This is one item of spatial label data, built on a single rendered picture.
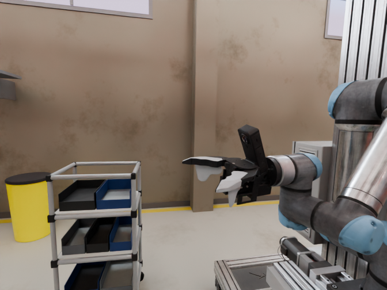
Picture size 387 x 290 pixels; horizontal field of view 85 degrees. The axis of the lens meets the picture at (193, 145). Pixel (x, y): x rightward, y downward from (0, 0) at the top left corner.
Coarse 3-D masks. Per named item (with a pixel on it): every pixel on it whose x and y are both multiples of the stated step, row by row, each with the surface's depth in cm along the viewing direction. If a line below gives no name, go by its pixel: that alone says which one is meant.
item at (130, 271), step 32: (64, 192) 136; (96, 192) 132; (128, 192) 156; (96, 224) 156; (128, 224) 167; (64, 256) 132; (96, 256) 134; (128, 256) 135; (64, 288) 136; (96, 288) 144; (128, 288) 143
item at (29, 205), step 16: (16, 176) 234; (32, 176) 235; (16, 192) 216; (32, 192) 221; (16, 208) 219; (32, 208) 223; (16, 224) 222; (32, 224) 225; (48, 224) 240; (16, 240) 227; (32, 240) 227
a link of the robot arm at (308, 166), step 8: (296, 160) 51; (304, 160) 52; (312, 160) 53; (296, 168) 50; (304, 168) 51; (312, 168) 52; (320, 168) 54; (296, 176) 50; (304, 176) 52; (312, 176) 53; (288, 184) 52; (296, 184) 52; (304, 184) 52
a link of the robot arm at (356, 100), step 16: (368, 80) 61; (384, 80) 57; (336, 96) 66; (352, 96) 62; (368, 96) 58; (336, 112) 67; (352, 112) 62; (368, 112) 60; (352, 128) 63; (368, 128) 61; (352, 144) 64; (368, 144) 62; (352, 160) 64; (336, 176) 69; (336, 192) 68
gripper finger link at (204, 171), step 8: (184, 160) 49; (192, 160) 48; (200, 160) 48; (208, 160) 48; (216, 160) 48; (200, 168) 50; (208, 168) 49; (216, 168) 49; (200, 176) 50; (208, 176) 50
